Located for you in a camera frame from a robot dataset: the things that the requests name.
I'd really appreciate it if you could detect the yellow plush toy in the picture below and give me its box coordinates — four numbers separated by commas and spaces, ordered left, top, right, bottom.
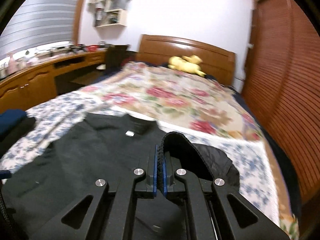
168, 55, 206, 77

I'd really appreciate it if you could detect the wooden headboard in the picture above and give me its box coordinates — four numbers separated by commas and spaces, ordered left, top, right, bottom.
136, 34, 236, 86

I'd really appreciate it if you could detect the dark wooden chair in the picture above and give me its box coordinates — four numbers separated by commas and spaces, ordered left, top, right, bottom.
96, 45, 129, 74

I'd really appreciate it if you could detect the red floral beige quilt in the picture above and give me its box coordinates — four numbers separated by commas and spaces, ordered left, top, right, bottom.
80, 62, 263, 141

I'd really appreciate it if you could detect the blue floral white bedsheet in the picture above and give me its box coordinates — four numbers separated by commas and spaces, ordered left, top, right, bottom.
1, 92, 280, 225

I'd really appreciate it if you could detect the louvered wooden wardrobe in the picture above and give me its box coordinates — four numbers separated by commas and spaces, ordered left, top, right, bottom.
242, 0, 319, 233

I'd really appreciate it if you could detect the wooden desk cabinet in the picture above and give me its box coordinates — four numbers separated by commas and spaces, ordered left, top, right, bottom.
1, 50, 106, 112

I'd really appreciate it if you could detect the black jacket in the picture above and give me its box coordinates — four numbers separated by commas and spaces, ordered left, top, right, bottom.
0, 112, 241, 240

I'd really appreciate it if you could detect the folded navy blue garment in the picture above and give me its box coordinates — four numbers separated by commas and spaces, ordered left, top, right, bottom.
0, 109, 27, 134

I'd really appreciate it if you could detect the grey window blind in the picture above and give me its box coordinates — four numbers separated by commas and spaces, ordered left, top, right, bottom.
1, 0, 78, 59

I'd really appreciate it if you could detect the folded black garment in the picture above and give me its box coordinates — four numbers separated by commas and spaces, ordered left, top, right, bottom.
0, 117, 36, 157

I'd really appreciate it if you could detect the white wall shelf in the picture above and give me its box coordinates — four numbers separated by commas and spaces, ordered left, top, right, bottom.
88, 0, 131, 28

